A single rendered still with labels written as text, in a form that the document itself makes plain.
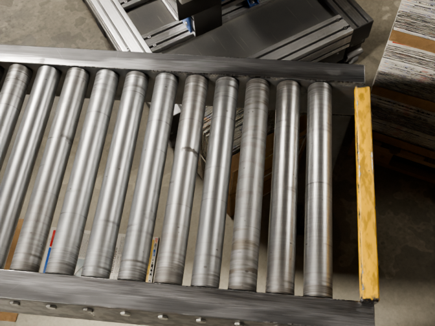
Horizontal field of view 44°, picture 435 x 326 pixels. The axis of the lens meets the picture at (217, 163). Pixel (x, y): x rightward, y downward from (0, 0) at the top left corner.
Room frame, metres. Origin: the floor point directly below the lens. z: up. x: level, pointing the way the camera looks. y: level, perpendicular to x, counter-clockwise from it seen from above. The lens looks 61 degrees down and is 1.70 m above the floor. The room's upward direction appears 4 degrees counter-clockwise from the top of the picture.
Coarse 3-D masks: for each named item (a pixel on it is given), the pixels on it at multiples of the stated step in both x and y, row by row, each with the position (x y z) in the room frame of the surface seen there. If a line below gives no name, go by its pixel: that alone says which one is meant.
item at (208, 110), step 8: (208, 112) 0.89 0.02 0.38; (240, 112) 0.88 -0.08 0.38; (272, 112) 0.88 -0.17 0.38; (208, 120) 0.86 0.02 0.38; (240, 120) 0.86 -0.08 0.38; (272, 120) 0.85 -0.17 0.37; (208, 128) 0.84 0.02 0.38; (240, 128) 0.83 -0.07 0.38; (272, 128) 0.83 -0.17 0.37; (208, 136) 0.81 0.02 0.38; (240, 136) 0.80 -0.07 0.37; (304, 136) 0.82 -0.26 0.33; (240, 144) 0.78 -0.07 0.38; (304, 144) 0.84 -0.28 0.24; (232, 152) 0.76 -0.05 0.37; (272, 152) 0.76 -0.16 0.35; (272, 160) 0.76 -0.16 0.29; (272, 168) 0.78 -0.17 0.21; (232, 176) 0.70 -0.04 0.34; (232, 184) 0.71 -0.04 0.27
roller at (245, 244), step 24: (264, 96) 0.64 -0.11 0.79; (264, 120) 0.58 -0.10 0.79; (264, 144) 0.53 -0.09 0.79; (240, 168) 0.48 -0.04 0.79; (264, 168) 0.48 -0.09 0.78; (240, 192) 0.43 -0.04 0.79; (240, 216) 0.38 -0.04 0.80; (240, 240) 0.33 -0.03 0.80; (240, 264) 0.29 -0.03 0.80; (240, 288) 0.25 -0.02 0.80
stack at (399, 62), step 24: (408, 0) 0.92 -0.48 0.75; (432, 0) 0.90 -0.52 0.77; (408, 24) 0.91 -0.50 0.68; (432, 24) 0.89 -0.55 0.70; (408, 48) 0.90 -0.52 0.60; (384, 72) 0.92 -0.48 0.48; (408, 72) 0.89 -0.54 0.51; (432, 72) 0.86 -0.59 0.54; (432, 96) 0.85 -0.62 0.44; (384, 120) 0.90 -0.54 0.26; (408, 120) 0.87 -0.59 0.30; (432, 120) 0.84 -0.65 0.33; (384, 144) 0.89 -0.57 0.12; (432, 144) 0.82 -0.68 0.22; (408, 168) 0.84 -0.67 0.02
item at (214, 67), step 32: (0, 64) 0.78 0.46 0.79; (32, 64) 0.76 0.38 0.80; (64, 64) 0.76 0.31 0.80; (96, 64) 0.75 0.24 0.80; (128, 64) 0.74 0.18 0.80; (160, 64) 0.74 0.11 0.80; (192, 64) 0.73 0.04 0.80; (224, 64) 0.73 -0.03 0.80; (256, 64) 0.72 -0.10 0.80; (288, 64) 0.72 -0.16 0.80; (320, 64) 0.71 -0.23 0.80; (352, 64) 0.70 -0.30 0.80; (352, 96) 0.66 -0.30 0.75
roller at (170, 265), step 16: (192, 80) 0.69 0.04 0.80; (192, 96) 0.65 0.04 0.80; (192, 112) 0.61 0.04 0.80; (192, 128) 0.57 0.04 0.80; (176, 144) 0.54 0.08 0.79; (192, 144) 0.54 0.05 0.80; (176, 160) 0.50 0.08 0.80; (192, 160) 0.50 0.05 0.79; (176, 176) 0.47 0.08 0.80; (192, 176) 0.47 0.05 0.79; (176, 192) 0.43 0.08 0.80; (192, 192) 0.44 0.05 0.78; (176, 208) 0.40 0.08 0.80; (176, 224) 0.37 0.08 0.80; (176, 240) 0.34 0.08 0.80; (160, 256) 0.31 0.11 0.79; (176, 256) 0.31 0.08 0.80; (160, 272) 0.28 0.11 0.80; (176, 272) 0.28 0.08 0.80
